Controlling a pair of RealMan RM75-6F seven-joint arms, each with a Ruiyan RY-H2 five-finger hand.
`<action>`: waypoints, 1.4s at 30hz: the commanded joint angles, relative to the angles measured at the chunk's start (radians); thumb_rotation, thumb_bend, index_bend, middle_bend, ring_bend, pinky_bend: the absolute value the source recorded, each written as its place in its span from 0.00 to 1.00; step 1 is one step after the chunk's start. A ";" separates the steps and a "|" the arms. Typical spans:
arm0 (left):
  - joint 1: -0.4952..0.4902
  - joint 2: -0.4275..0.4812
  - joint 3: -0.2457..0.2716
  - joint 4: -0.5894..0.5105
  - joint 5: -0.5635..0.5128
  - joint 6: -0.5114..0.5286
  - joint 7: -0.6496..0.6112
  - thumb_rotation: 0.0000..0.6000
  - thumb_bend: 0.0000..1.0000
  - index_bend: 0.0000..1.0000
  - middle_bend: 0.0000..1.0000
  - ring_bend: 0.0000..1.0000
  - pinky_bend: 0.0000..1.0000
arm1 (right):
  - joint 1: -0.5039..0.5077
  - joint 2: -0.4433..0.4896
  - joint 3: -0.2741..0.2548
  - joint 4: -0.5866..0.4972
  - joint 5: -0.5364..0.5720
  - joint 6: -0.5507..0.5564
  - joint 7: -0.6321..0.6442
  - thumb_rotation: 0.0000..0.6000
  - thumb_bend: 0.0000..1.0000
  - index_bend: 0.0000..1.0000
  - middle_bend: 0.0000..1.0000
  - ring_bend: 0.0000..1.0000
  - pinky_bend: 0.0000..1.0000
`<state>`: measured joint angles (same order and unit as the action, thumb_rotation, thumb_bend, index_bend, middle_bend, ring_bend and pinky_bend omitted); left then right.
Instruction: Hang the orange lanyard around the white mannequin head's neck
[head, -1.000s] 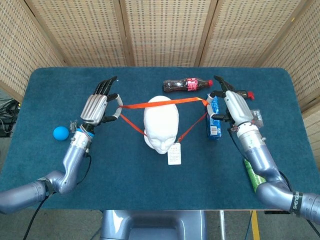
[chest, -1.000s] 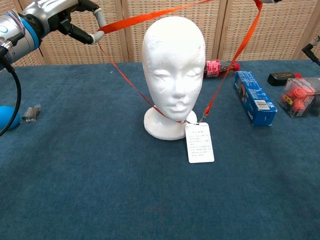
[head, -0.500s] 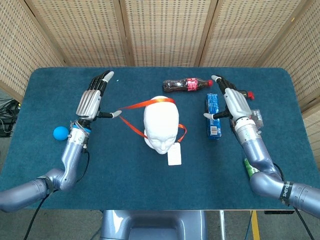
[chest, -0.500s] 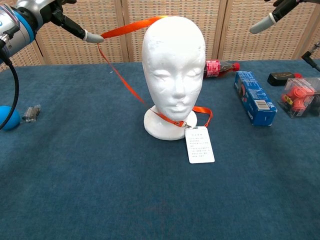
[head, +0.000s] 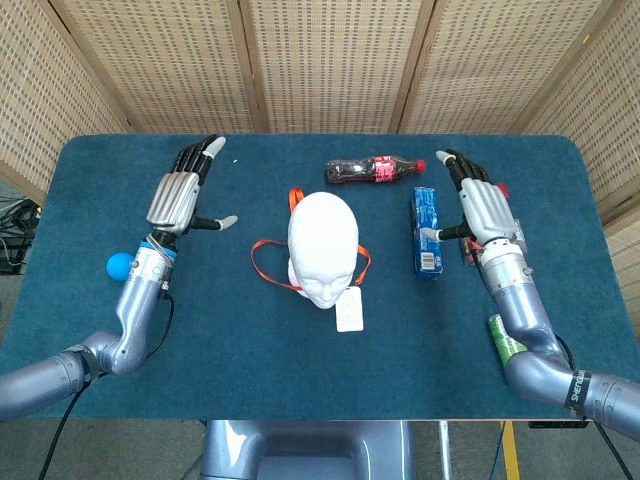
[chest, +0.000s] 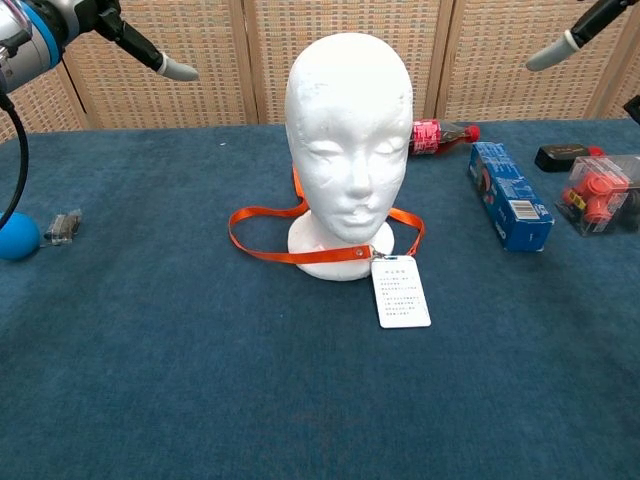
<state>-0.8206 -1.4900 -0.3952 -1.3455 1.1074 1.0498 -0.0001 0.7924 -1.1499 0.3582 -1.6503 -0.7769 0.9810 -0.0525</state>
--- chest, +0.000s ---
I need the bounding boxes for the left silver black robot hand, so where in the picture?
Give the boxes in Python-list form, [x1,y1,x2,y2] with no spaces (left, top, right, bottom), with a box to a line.
[74,0,200,82]

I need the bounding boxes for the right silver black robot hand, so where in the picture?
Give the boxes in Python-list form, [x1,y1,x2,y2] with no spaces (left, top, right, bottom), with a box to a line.
[525,0,632,72]

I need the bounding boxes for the orange lanyard with badge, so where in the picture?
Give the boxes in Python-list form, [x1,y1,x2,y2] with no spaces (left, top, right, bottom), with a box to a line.
[228,167,432,330]

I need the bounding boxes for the white mannequin head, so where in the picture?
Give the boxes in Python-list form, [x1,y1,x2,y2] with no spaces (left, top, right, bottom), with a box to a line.
[284,32,415,281]

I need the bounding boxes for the woven bamboo folding screen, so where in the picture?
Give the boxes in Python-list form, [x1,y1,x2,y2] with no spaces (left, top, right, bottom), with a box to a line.
[0,0,640,144]

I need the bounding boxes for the small black red device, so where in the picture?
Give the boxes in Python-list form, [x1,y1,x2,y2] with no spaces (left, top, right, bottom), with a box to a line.
[534,143,606,174]

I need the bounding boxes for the cola bottle red label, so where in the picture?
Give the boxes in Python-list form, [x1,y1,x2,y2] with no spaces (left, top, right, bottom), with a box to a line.
[408,118,481,157]

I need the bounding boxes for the blue cookie box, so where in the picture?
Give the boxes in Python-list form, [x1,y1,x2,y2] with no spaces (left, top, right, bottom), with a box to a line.
[467,141,555,253]

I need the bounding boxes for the clear box red parts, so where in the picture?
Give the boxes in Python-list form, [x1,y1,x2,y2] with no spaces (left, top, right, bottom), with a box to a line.
[554,154,640,237]

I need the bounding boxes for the blue ball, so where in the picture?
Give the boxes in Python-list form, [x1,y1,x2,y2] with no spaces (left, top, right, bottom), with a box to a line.
[0,211,41,261]

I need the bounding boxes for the blue carpet table cover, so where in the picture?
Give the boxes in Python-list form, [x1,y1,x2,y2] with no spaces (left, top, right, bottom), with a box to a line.
[0,118,640,480]

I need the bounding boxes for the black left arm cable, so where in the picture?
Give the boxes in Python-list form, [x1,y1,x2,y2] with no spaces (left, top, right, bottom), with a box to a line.
[0,92,30,231]

